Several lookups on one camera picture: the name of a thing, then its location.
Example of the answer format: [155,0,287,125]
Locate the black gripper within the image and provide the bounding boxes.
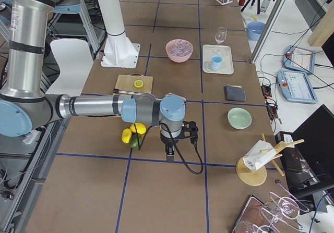
[160,121,198,162]

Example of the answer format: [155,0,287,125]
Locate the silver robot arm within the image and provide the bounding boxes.
[1,0,198,162]

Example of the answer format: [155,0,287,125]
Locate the wooden cup tree stand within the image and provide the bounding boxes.
[236,134,304,186]

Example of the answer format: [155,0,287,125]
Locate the pink bowl of ice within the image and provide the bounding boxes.
[165,39,194,63]

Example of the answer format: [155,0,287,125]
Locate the light blue cup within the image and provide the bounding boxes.
[210,55,222,70]

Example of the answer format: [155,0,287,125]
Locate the yellow lemon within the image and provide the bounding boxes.
[121,128,133,144]
[130,122,147,134]

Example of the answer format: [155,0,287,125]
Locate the lemon half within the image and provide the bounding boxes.
[134,80,144,89]

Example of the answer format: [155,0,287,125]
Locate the green ceramic bowl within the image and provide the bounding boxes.
[228,107,252,129]

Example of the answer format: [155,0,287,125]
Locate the wooden cutting board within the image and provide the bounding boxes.
[115,75,153,93]

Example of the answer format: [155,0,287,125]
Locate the white carton box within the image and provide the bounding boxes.
[243,140,276,171]

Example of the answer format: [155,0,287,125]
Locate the cream serving tray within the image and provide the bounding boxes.
[202,44,234,75]

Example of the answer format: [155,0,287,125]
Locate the clear wine glass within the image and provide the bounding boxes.
[212,27,228,55]

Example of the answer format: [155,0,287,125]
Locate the white chair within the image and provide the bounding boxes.
[46,39,93,96]

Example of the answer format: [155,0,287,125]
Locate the near teach pendant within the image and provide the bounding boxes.
[277,70,318,104]

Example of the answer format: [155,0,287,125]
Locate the teach pendant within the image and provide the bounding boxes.
[283,45,315,75]
[277,70,318,104]

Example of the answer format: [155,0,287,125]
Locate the blue bowl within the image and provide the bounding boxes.
[246,21,266,41]

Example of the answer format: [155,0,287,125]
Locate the far teach pendant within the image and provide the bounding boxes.
[283,45,315,75]

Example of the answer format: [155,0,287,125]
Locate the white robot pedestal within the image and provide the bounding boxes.
[98,0,140,69]

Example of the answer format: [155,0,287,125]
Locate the aluminium frame post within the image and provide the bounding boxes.
[250,0,287,64]

